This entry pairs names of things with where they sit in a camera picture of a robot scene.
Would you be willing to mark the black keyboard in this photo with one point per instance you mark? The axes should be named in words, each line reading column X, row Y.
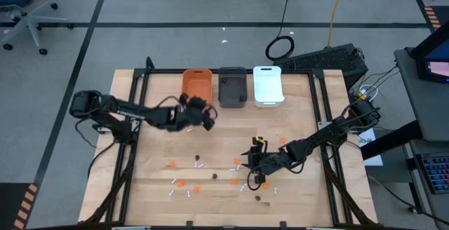
column 322, row 61

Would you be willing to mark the orange plastic bin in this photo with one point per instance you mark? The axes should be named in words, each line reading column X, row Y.
column 197, row 82

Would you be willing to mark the white paper sheet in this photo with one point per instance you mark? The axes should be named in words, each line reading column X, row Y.
column 372, row 153

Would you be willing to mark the grey keyboard shelf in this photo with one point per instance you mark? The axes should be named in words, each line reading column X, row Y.
column 415, row 160

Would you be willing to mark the white plastic bin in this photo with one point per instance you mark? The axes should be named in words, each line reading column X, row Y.
column 268, row 86

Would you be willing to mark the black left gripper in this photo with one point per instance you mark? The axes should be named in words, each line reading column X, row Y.
column 189, row 116

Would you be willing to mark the grey office chair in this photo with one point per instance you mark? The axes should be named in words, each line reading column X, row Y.
column 29, row 21

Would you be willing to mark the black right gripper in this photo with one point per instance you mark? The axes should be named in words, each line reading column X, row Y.
column 268, row 161

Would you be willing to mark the black desk support bar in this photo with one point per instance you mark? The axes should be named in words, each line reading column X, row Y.
column 393, row 139

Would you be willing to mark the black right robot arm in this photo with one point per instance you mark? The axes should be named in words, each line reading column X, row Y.
column 329, row 133

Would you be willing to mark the grey plastic bin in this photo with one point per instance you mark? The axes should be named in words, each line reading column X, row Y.
column 232, row 89

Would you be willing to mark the black computer monitor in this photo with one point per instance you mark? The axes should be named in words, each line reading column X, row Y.
column 435, row 53

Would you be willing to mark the black aluminium table frame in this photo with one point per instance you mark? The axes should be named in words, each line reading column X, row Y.
column 228, row 71

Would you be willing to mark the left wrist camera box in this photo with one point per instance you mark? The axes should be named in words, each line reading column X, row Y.
column 184, row 99

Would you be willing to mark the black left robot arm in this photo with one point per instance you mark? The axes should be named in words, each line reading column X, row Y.
column 126, row 111

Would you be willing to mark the backlit keyboard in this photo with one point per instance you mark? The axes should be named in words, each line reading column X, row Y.
column 436, row 172

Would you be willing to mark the grey desk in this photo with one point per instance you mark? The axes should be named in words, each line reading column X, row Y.
column 421, row 107

